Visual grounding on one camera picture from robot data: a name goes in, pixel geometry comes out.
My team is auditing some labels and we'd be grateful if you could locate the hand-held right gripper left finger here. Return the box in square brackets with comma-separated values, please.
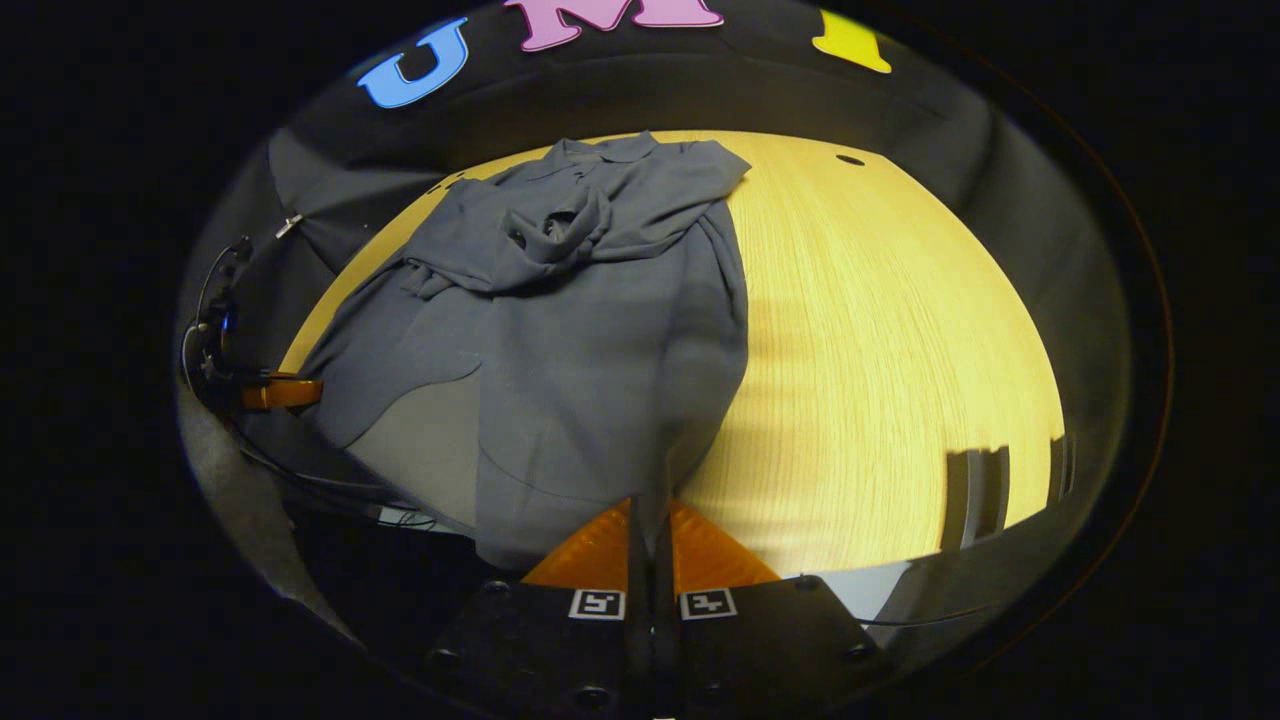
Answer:
[423, 497, 656, 720]

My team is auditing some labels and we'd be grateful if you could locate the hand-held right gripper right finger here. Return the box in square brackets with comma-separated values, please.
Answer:
[655, 498, 893, 720]

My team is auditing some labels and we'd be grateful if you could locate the grey collared shirt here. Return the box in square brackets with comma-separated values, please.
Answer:
[300, 130, 753, 571]

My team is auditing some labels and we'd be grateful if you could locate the dark table clamp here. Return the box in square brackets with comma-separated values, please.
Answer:
[943, 445, 1012, 551]
[1048, 434, 1078, 503]

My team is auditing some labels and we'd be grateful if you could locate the black backdrop cloth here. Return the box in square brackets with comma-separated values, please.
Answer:
[265, 0, 1136, 561]

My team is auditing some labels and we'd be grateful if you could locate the black cable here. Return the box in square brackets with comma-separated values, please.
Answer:
[235, 420, 441, 531]

